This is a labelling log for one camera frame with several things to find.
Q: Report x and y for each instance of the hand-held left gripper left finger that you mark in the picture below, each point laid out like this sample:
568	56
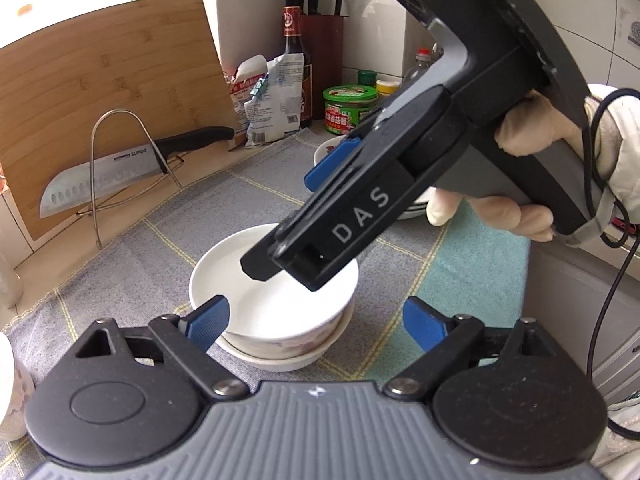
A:
207	322

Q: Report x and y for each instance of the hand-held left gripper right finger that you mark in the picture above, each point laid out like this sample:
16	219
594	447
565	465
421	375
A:
425	325

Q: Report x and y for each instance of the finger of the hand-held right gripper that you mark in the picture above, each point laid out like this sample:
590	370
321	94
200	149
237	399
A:
330	165
260	262

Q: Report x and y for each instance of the white plate with fruit print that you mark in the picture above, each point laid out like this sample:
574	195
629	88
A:
322	152

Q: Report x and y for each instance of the white bowl with floral print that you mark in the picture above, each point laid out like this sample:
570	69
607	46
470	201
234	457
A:
280	362
225	270
12	390

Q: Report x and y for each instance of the person's right forearm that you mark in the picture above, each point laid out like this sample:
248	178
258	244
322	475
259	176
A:
622	145

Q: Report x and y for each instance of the person's right hand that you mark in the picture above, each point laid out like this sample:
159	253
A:
540	120

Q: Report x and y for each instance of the green lid sauce jar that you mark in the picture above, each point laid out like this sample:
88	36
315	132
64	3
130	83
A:
345	110

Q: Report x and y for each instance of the white bag with blue print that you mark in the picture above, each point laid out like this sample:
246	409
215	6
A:
275	110

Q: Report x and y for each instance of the yellow lid spice jar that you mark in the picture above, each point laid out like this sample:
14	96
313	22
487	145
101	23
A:
389	87

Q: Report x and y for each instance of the green cap jar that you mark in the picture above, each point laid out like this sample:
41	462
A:
367	77

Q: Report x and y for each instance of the checked grey teal dish mat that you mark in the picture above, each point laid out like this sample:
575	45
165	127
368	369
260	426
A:
165	230

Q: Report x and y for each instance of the red cap glass bottle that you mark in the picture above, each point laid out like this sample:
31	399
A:
420	67

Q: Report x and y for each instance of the bag with red print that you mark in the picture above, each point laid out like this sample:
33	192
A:
242	100

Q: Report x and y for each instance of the brown knife block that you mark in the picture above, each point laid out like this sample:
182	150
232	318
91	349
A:
327	45

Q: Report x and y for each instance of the dark soy sauce bottle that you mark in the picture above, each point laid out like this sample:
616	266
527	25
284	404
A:
295	35

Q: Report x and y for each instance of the grey cabinet front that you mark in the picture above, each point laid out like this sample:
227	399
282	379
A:
575	300

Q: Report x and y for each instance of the bamboo cutting board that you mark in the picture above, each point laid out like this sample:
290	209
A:
125	75

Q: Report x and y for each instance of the person's white jacket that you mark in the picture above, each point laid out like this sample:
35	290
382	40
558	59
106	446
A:
625	440

